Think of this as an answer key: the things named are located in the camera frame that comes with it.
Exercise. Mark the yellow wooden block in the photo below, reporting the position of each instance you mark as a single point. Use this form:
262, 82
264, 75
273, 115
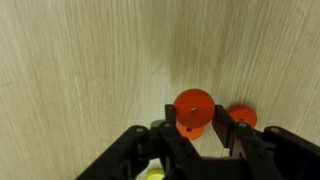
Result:
155, 174

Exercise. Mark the orange wooden disc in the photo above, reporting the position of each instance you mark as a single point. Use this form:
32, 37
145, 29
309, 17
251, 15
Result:
246, 113
193, 134
194, 100

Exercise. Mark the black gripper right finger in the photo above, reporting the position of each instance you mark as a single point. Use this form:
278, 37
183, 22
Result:
243, 143

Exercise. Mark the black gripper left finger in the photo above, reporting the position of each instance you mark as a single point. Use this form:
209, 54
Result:
180, 146

